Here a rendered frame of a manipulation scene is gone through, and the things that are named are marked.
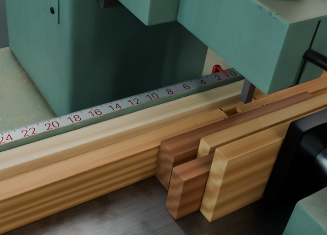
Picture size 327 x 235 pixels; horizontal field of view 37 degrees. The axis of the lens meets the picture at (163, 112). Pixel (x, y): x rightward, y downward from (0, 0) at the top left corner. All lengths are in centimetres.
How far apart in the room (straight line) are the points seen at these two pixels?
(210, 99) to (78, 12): 18
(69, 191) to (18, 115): 28
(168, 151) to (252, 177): 8
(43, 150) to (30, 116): 27
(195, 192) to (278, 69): 12
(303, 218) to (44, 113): 40
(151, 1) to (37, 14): 21
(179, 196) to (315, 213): 11
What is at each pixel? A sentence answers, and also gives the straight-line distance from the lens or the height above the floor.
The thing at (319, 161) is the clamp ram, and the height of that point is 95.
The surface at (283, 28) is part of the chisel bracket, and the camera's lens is 39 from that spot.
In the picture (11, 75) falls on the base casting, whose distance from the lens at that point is 75.
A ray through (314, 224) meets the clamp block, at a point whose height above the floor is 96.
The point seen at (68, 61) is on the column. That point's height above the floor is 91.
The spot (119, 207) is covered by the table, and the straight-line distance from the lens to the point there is 44.
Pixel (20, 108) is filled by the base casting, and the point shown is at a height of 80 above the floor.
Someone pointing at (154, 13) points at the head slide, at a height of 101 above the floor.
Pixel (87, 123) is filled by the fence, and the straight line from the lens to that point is 43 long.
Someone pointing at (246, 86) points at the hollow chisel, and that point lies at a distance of 48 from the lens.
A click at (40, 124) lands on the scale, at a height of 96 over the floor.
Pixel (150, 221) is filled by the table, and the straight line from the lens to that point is 43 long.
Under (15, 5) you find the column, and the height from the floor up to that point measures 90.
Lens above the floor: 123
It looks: 38 degrees down
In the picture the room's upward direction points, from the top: 9 degrees clockwise
